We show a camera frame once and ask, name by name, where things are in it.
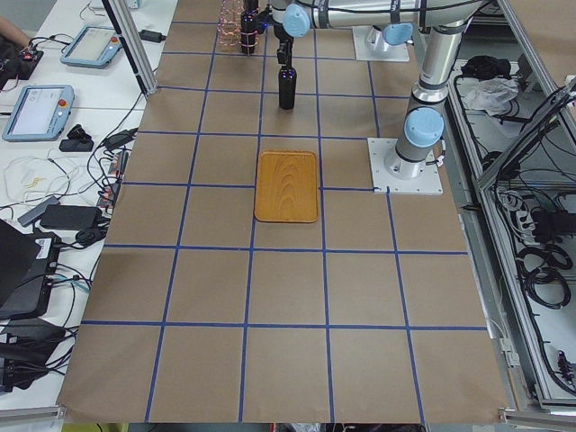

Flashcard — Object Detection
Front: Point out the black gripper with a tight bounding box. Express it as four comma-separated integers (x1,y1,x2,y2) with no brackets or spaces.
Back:
274,24,293,66

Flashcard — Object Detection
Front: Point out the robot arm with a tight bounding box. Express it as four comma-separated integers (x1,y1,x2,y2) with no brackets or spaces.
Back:
385,1,474,180
271,1,486,66

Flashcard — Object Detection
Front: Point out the wooden tray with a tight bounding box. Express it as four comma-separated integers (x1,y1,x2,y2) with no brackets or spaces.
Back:
254,149,319,223

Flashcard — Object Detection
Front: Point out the teach pendant far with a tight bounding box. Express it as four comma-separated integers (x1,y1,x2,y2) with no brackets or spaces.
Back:
60,25,122,68

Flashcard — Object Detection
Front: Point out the teach pendant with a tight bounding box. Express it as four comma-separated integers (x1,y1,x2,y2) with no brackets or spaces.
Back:
60,25,122,68
2,85,75,142

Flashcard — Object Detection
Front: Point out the teach pendant near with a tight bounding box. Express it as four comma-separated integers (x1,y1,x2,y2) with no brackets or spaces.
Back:
2,85,75,142

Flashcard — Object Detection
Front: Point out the black power adapter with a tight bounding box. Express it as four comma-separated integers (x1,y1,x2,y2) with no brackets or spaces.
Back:
40,205,102,230

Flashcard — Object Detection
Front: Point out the copper wire bottle basket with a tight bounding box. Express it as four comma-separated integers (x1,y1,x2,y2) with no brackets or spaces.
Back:
218,0,244,53

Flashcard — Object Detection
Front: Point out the aluminium frame post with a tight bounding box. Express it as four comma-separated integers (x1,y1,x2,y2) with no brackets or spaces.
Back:
102,0,158,98

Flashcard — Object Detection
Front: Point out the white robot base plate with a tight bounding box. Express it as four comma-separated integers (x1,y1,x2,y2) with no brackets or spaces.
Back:
367,138,443,195

